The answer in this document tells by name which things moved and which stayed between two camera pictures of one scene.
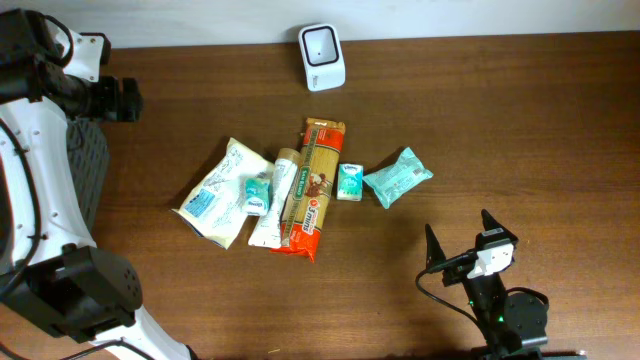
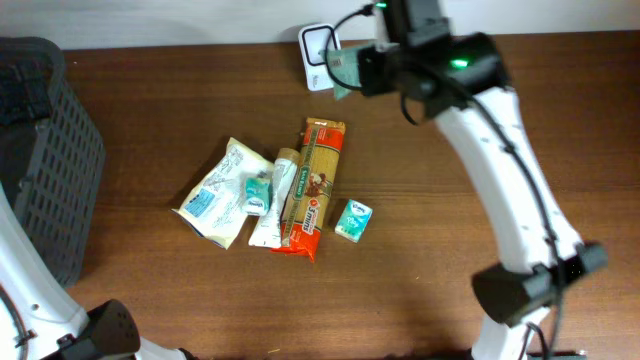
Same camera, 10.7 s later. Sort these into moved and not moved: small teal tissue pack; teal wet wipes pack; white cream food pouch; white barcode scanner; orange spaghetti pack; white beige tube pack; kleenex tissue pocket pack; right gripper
Moved: kleenex tissue pocket pack; right gripper; teal wet wipes pack
Not moved: small teal tissue pack; white cream food pouch; orange spaghetti pack; white beige tube pack; white barcode scanner
